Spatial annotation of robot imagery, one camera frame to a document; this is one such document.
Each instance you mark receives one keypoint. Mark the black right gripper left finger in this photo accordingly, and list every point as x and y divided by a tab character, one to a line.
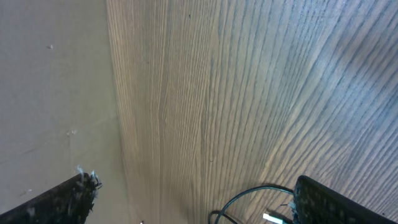
68	203

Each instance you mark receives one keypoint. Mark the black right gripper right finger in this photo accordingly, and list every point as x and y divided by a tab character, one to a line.
317	204

